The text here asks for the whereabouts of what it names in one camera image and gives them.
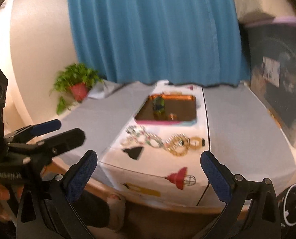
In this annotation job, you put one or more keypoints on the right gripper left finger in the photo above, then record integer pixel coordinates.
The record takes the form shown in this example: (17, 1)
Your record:
(68, 189)

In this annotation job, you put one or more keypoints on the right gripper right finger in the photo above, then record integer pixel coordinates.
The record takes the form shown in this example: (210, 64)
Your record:
(229, 190)

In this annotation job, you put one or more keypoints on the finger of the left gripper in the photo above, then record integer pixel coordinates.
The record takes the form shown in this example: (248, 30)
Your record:
(27, 133)
(42, 152)

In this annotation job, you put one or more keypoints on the pink gold jewelry tray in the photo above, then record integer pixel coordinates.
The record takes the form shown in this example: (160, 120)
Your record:
(183, 105)

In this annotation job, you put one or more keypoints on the person's foot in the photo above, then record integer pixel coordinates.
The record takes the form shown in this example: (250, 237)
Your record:
(117, 209)

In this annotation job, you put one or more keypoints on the grey right table cloth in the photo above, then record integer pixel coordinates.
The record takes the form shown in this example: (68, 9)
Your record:
(245, 138)

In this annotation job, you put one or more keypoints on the grey table cloth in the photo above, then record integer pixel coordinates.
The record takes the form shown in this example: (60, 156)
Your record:
(245, 138)
(102, 120)

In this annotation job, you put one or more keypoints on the round black white fan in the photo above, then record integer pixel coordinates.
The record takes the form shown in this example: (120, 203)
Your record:
(287, 206)

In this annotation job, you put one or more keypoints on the green potted plant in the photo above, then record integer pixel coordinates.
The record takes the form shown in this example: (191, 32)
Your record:
(73, 84)

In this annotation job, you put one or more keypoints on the grey left table cloth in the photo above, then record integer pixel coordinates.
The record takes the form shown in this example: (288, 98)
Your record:
(102, 120)

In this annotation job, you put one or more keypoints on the white patterned table runner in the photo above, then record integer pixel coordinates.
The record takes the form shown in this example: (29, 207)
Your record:
(161, 162)

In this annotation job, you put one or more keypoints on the black green smart watch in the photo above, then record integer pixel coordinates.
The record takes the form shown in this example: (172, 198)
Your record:
(159, 108)

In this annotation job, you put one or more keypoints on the dark plastic storage bin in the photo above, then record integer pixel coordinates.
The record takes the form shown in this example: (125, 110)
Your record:
(272, 45)

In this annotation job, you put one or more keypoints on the blue curtain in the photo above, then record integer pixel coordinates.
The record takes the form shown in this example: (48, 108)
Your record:
(183, 41)

